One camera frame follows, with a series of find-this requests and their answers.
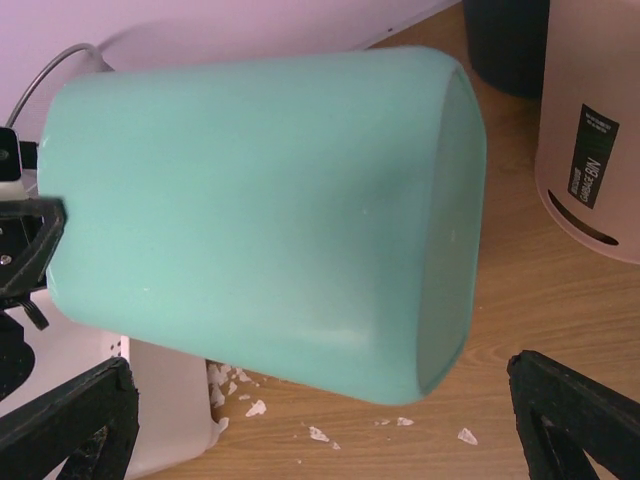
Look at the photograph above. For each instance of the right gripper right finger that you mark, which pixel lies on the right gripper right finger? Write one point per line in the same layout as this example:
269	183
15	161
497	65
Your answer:
565	421

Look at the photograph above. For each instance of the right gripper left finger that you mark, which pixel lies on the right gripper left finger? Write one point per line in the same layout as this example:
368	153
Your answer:
86	428

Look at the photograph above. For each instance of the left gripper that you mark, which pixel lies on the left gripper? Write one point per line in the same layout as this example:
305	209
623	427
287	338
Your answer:
31	229

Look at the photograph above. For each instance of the white plastic tub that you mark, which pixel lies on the white plastic tub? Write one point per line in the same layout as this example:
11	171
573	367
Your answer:
174	405

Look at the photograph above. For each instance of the salmon pink plastic bin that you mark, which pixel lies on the salmon pink plastic bin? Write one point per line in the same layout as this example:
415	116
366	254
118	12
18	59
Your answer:
587	160

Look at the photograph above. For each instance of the green plastic bin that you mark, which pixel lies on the green plastic bin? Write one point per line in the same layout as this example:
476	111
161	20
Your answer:
313	218

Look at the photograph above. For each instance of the dark grey plastic bin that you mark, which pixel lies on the dark grey plastic bin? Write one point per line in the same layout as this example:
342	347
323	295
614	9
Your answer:
506	41

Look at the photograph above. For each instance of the white plastic shard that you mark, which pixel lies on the white plastic shard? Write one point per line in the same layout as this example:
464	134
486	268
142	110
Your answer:
466	436
317	434
257	408

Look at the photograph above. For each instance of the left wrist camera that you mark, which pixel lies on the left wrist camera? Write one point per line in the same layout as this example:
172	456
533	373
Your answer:
12	187

